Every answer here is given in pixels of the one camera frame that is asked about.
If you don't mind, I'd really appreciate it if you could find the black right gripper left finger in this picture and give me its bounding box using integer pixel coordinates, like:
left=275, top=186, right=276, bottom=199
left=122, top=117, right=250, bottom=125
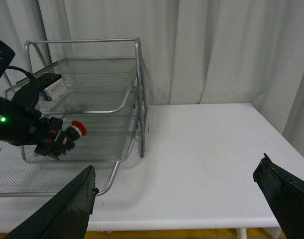
left=5, top=165, right=99, bottom=239

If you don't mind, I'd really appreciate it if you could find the red emergency stop button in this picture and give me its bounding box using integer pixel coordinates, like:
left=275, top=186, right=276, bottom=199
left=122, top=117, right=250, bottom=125
left=64, top=120, right=88, bottom=141

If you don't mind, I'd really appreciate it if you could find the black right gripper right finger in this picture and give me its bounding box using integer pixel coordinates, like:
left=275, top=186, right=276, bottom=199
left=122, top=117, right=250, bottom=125
left=253, top=154, right=304, bottom=239

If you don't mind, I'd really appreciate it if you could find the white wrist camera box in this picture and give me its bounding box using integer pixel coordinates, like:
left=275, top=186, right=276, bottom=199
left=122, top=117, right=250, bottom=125
left=40, top=79, right=67, bottom=101

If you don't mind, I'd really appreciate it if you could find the white curtain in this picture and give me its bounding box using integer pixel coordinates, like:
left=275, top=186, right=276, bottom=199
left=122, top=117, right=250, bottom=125
left=0, top=0, right=304, bottom=148

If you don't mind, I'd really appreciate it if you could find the silver mesh three-tier rack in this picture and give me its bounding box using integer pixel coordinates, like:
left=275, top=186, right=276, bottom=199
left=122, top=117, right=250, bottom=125
left=0, top=38, right=148, bottom=197

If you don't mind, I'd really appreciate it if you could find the black camera cable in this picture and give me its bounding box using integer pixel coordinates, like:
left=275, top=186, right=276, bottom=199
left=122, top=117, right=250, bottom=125
left=6, top=65, right=35, bottom=82

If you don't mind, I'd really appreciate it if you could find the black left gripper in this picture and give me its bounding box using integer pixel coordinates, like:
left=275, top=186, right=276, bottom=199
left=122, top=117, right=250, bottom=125
left=32, top=117, right=76, bottom=161

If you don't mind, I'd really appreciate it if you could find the white table leg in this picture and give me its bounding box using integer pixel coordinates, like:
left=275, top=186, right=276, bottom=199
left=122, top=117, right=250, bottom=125
left=236, top=228, right=247, bottom=239

